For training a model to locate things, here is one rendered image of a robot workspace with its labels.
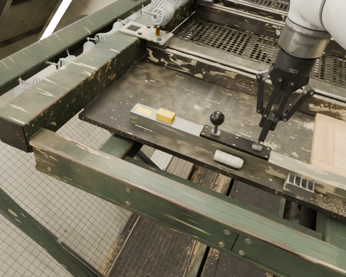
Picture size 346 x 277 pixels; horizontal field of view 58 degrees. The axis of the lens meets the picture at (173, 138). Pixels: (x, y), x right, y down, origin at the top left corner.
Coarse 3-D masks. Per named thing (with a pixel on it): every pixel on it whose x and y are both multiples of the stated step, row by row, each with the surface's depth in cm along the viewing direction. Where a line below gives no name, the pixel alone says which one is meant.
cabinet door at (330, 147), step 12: (324, 120) 105; (336, 120) 106; (324, 132) 100; (336, 132) 101; (312, 144) 97; (324, 144) 96; (336, 144) 97; (312, 156) 91; (324, 156) 91; (336, 156) 92; (324, 168) 87; (336, 168) 88
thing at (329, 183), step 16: (160, 128) 92; (176, 128) 89; (192, 128) 90; (192, 144) 90; (208, 144) 88; (256, 160) 85; (272, 160) 84; (288, 160) 85; (304, 176) 82; (320, 176) 82; (336, 176) 82; (320, 192) 83; (336, 192) 81
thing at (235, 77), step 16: (160, 0) 110; (160, 16) 114; (128, 32) 117; (144, 32) 118; (160, 32) 120; (160, 48) 118; (176, 48) 120; (160, 64) 122; (176, 64) 119; (192, 64) 116; (208, 64) 114; (224, 64) 116; (208, 80) 118; (224, 80) 115; (240, 80) 113; (256, 80) 110; (256, 96) 114; (320, 96) 106; (336, 96) 108; (320, 112) 108; (336, 112) 106
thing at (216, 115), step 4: (216, 112) 77; (220, 112) 77; (212, 116) 77; (216, 116) 77; (220, 116) 77; (224, 116) 78; (212, 120) 77; (216, 120) 77; (220, 120) 77; (224, 120) 78; (216, 124) 77; (220, 124) 78; (216, 128) 83; (212, 132) 87; (216, 132) 86; (220, 132) 88; (216, 136) 87
